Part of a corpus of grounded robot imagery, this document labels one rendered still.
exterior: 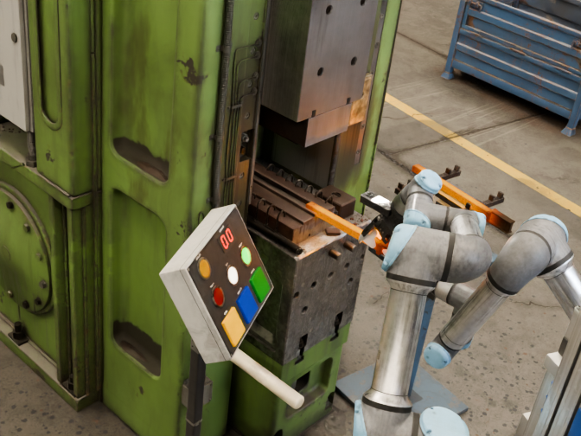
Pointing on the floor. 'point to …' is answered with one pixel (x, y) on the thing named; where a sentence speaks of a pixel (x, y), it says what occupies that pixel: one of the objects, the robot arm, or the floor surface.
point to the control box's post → (195, 391)
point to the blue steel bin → (523, 51)
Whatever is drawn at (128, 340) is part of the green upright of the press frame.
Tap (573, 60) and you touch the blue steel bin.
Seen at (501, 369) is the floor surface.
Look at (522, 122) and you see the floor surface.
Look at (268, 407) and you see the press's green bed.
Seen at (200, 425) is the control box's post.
